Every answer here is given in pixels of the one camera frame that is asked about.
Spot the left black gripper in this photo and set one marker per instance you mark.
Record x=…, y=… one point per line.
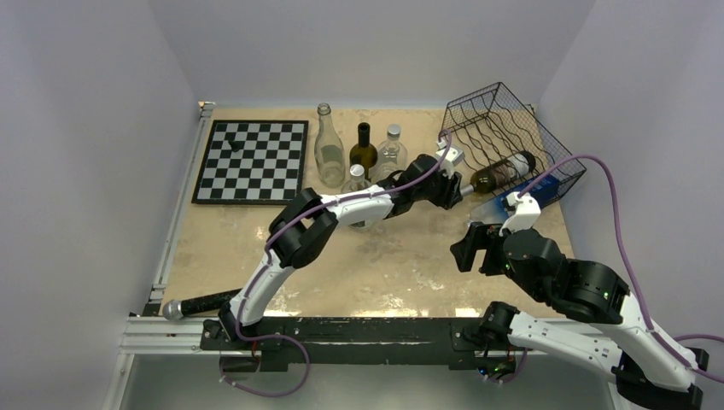
x=451, y=195

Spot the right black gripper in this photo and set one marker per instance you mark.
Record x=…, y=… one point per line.
x=462, y=251

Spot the dark green labelled wine bottle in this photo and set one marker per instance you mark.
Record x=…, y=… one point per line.
x=499, y=174

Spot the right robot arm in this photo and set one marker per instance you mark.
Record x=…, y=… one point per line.
x=648, y=368

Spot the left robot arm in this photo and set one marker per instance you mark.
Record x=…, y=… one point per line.
x=301, y=231

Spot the round clear bottle silver cap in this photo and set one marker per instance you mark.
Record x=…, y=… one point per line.
x=392, y=154

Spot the small clear bottle silver cap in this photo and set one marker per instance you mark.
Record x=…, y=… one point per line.
x=357, y=181

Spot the tall clear glass bottle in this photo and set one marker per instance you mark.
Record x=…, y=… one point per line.
x=328, y=150

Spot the black white chessboard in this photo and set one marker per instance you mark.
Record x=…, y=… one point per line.
x=268, y=170

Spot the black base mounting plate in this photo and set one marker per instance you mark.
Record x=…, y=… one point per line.
x=276, y=343

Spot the black chess pawn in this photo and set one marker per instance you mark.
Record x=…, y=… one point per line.
x=234, y=145

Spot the black microphone silver head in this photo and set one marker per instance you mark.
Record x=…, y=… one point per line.
x=176, y=309

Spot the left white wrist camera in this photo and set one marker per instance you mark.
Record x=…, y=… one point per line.
x=450, y=156

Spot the black wire wine rack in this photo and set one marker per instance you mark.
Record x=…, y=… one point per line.
x=491, y=124

